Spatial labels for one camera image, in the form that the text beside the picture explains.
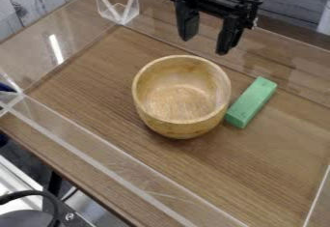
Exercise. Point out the white object at right edge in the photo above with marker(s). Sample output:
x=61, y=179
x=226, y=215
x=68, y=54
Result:
x=323, y=24

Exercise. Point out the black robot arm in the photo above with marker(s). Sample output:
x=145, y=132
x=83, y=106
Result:
x=239, y=15

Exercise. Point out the black table leg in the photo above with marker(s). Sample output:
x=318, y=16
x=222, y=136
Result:
x=55, y=184

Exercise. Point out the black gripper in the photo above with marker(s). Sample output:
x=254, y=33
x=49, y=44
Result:
x=238, y=12

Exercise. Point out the blue object behind acrylic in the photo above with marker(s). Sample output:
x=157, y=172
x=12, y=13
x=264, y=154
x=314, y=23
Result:
x=5, y=88

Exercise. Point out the clear acrylic enclosure wall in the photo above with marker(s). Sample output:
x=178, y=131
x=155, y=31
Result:
x=260, y=176

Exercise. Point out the green rectangular block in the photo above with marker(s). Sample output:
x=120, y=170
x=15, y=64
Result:
x=250, y=102

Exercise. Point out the black metal bracket with screw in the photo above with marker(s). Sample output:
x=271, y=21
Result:
x=67, y=217

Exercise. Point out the light wooden bowl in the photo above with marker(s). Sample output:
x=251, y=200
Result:
x=180, y=94

